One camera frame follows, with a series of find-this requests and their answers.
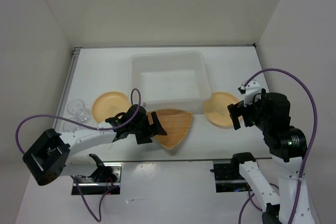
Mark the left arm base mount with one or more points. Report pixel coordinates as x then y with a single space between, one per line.
110 183

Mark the clear glass cup rear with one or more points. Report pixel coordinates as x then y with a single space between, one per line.
78 109

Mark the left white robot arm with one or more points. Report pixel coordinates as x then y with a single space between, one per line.
47 158

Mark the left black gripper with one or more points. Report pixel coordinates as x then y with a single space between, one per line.
155 128

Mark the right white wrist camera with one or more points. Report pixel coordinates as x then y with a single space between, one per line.
250 90

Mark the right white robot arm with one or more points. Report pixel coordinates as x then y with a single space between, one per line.
290 204

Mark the clear plastic bin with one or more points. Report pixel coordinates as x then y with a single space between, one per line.
171 80

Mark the woven bamboo triangular basket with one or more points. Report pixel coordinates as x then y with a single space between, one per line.
176 124

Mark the tan round plate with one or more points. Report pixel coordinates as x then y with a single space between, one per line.
216 111
109 105

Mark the clear glass cup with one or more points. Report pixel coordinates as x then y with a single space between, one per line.
78 109
70 126

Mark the clear glass cup front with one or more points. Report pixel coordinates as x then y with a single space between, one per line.
70 126

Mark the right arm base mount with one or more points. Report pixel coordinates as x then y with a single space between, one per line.
226 179

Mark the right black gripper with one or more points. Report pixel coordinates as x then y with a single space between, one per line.
237 108

